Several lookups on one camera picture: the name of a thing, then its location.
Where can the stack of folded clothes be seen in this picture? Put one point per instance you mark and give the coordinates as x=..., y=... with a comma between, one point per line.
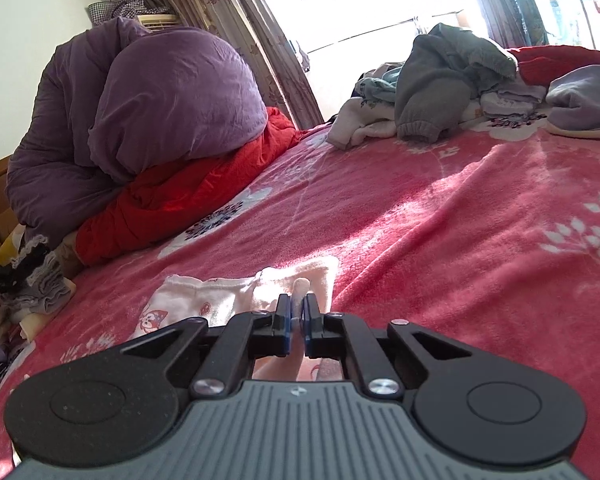
x=30, y=285

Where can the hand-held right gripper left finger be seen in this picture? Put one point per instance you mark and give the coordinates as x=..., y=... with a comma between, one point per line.
x=286, y=327

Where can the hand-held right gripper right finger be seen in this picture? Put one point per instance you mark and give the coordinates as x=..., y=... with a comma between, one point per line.
x=307, y=327

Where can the checked cloth bag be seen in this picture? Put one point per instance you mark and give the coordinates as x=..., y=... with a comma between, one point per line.
x=125, y=7

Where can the red quilt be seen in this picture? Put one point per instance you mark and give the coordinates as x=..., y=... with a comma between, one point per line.
x=180, y=195

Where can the beige slatted box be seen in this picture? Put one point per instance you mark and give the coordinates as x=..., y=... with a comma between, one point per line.
x=157, y=20

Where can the pink printed garment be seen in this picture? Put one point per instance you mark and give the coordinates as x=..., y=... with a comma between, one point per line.
x=220, y=295

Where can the white striped garment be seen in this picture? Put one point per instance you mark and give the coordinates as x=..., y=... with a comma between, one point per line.
x=510, y=100

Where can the dark printed curtain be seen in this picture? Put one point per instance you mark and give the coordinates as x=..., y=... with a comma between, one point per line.
x=520, y=0

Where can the pink floral blanket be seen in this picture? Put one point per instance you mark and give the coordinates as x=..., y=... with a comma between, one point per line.
x=430, y=220

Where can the lavender cloth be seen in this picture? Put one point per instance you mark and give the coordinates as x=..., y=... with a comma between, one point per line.
x=590, y=95

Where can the red cloth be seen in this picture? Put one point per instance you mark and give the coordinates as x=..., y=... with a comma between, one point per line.
x=555, y=60

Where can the light blue printed garment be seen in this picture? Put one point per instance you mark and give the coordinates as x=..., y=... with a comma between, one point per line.
x=380, y=87

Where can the beige patterned curtain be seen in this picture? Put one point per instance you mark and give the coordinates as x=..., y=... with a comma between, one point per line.
x=260, y=35

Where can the purple duvet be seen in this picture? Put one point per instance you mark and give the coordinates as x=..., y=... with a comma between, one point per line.
x=170, y=100

